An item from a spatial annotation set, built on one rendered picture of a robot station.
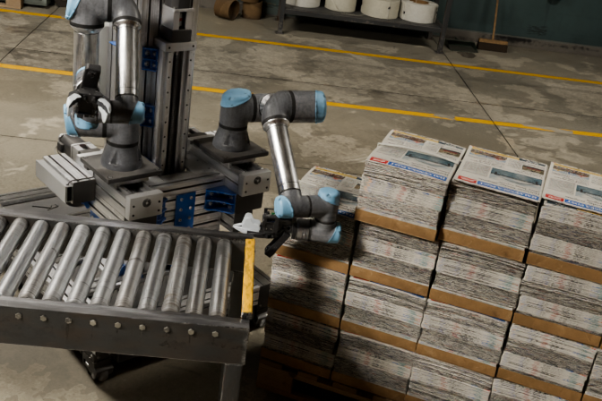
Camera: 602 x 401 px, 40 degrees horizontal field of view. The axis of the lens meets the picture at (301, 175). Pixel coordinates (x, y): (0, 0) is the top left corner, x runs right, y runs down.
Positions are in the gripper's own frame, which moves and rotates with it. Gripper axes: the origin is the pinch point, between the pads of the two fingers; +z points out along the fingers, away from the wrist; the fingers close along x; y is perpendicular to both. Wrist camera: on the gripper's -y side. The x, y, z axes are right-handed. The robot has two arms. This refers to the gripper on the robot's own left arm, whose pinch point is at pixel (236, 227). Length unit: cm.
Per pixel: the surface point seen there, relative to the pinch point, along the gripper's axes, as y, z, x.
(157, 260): 3.1, 22.8, 32.3
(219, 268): 2.8, 4.1, 32.9
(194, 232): 3.1, 13.4, 12.1
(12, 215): 3, 71, 14
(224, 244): 3.0, 3.4, 18.3
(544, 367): -30, -109, 21
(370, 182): 21.5, -42.9, -2.1
